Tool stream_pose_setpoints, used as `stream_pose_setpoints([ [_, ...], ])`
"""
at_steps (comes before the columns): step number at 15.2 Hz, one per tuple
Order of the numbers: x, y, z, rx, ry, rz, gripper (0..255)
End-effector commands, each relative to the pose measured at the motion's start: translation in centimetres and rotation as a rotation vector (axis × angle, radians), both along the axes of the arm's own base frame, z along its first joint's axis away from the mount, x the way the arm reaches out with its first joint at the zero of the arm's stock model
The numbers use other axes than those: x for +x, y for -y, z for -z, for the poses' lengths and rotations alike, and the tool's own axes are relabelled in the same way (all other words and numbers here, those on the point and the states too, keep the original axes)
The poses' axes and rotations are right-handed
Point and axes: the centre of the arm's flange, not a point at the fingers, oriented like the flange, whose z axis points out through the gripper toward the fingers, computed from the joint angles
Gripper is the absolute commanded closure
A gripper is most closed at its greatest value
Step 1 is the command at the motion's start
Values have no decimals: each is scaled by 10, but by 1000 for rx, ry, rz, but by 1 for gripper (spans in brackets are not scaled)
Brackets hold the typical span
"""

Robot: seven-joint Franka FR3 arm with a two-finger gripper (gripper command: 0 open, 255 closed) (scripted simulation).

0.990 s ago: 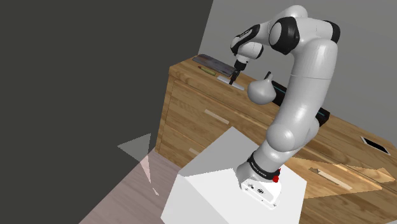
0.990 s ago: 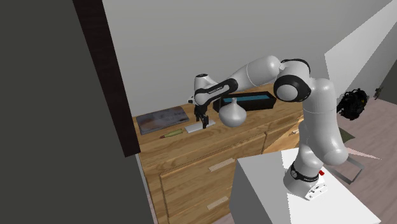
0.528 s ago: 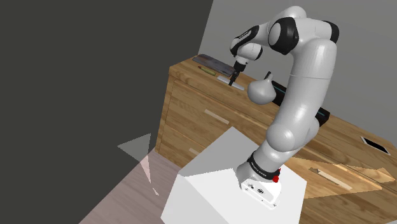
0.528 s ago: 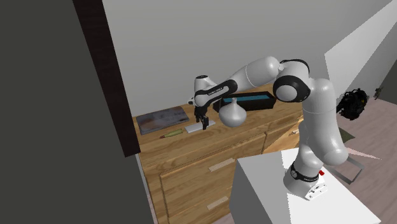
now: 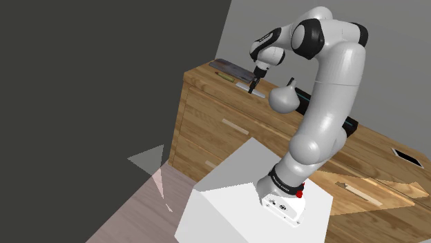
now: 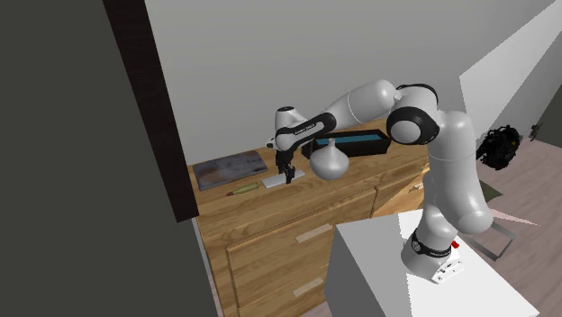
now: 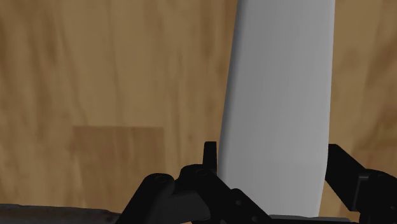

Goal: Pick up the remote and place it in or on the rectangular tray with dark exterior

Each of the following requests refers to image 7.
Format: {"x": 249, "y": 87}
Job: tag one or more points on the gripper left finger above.
{"x": 198, "y": 198}

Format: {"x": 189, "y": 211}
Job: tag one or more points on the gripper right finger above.
{"x": 375, "y": 195}

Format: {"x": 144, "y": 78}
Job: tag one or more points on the dark grey flat slab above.
{"x": 52, "y": 214}

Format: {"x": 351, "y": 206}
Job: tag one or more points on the tall white rounded object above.
{"x": 279, "y": 102}

